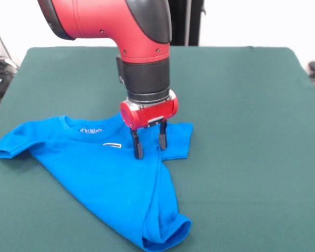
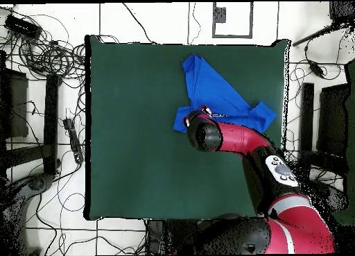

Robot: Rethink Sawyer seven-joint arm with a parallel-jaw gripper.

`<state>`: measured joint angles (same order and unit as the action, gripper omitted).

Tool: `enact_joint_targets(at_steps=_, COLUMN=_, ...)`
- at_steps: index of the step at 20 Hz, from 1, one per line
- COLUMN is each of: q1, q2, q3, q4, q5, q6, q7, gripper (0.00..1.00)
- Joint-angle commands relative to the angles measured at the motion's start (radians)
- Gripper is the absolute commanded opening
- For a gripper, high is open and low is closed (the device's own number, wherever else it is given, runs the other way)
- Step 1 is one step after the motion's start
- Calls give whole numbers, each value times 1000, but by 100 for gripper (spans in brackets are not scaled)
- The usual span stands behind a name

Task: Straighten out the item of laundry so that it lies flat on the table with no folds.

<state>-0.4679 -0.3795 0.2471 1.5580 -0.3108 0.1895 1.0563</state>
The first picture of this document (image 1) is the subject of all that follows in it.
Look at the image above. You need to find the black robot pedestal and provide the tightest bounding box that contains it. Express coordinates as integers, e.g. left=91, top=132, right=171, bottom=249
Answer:
left=170, top=0, right=206, bottom=47

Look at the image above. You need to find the dark green table cloth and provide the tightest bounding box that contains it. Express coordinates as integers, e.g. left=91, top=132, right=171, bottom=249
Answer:
left=0, top=46, right=315, bottom=252

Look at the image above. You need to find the grey cable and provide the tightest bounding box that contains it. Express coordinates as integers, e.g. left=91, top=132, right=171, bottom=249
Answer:
left=0, top=22, right=19, bottom=70

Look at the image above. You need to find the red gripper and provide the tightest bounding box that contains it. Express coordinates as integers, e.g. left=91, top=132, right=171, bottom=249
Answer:
left=119, top=89, right=179, bottom=160

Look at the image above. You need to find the blue laundry item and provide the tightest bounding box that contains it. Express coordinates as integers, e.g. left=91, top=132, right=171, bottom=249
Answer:
left=0, top=113, right=194, bottom=252

